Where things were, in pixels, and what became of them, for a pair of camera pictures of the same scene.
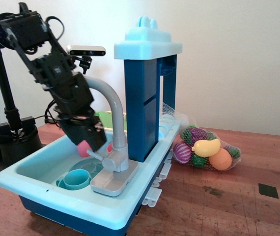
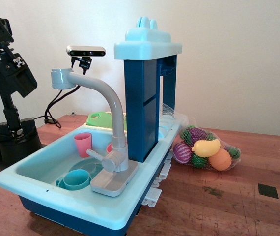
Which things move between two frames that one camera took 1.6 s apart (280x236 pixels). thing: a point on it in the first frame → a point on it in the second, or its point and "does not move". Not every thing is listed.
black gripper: x=73 y=99 → x=13 y=69
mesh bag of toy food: x=198 y=148 does not move
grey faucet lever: x=93 y=154 does not move
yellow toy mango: x=205 y=148 does not move
